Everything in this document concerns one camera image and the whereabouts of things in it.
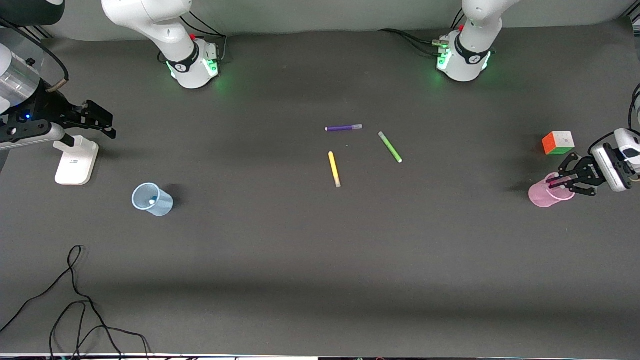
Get multicoloured puzzle cube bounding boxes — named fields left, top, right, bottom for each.
left=541, top=131, right=576, bottom=156

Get white plastic stand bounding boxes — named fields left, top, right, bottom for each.
left=54, top=136, right=100, bottom=186

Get translucent pink plastic cup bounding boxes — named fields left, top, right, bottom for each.
left=528, top=172, right=577, bottom=209

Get translucent blue plastic cup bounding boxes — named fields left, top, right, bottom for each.
left=131, top=183, right=174, bottom=217

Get green marker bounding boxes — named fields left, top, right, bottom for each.
left=378, top=131, right=403, bottom=164

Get yellow marker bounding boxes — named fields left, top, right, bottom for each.
left=327, top=151, right=342, bottom=189

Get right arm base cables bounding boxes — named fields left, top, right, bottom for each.
left=157, top=10, right=229, bottom=66

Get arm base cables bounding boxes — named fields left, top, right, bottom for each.
left=157, top=10, right=229, bottom=66
left=377, top=10, right=468, bottom=58

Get loose thin black cable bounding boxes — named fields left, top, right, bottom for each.
left=0, top=245, right=151, bottom=360

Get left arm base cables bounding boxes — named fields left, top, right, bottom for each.
left=377, top=10, right=468, bottom=58

